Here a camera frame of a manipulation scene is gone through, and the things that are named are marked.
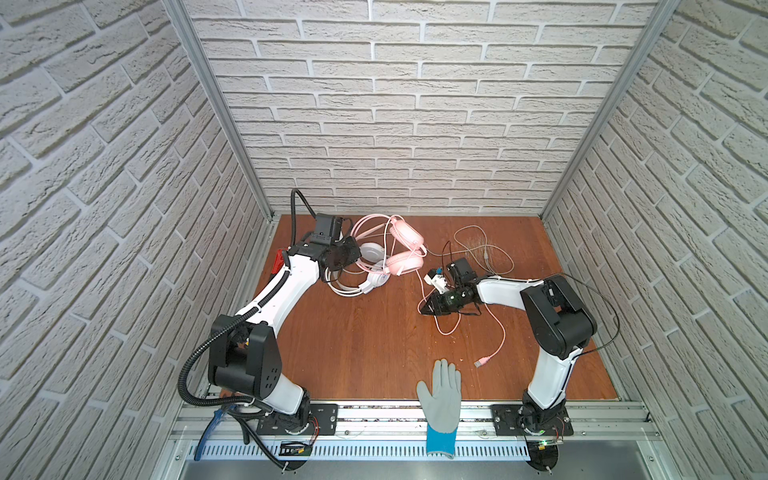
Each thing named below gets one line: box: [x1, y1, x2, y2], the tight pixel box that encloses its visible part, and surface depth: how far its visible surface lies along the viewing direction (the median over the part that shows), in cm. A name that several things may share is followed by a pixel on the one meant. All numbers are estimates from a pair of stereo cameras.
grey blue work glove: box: [416, 359, 462, 459], surface depth 77 cm
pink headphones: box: [351, 214, 427, 277], surface depth 79 cm
